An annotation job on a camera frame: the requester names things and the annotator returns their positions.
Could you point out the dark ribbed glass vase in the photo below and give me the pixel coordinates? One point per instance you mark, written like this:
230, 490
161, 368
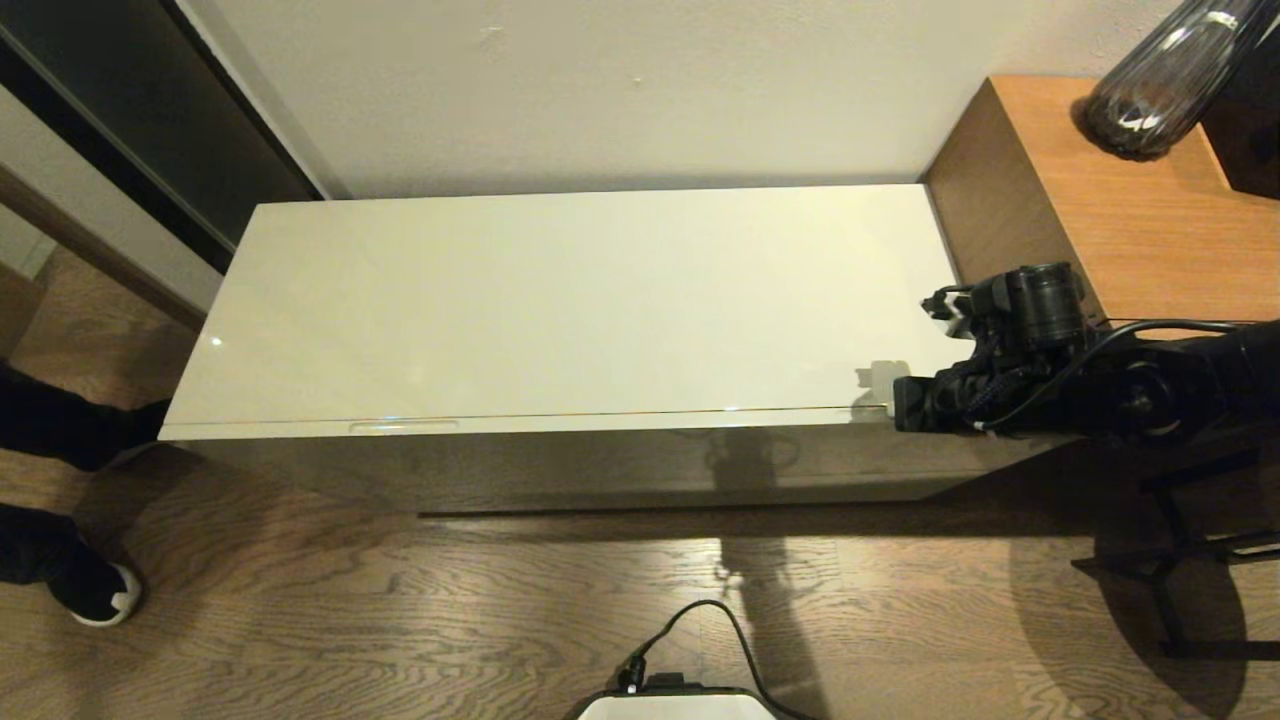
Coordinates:
1150, 100

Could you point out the grey wood-trimmed door frame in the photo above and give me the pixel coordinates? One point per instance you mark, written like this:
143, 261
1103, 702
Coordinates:
60, 175

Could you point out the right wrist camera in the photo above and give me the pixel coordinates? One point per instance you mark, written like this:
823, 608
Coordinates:
948, 308

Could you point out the white glossy cabinet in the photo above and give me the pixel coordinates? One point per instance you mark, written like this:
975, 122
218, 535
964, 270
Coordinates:
600, 300

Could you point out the brown wooden side table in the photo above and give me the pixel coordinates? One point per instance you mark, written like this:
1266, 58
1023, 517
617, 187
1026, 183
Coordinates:
1050, 180

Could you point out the dark door panel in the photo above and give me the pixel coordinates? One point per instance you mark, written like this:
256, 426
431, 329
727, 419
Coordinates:
120, 90

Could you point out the black box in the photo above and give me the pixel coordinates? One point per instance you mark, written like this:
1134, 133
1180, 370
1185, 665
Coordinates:
1255, 140

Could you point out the black white-soled shoe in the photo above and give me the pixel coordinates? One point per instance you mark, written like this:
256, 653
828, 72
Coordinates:
100, 595

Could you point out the black trouser leg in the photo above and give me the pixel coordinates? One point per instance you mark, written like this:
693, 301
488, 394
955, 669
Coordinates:
30, 545
60, 420

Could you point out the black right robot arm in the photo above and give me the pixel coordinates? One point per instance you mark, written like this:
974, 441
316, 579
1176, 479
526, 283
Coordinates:
1150, 390

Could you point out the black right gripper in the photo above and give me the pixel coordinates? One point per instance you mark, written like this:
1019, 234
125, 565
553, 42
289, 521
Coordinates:
930, 405

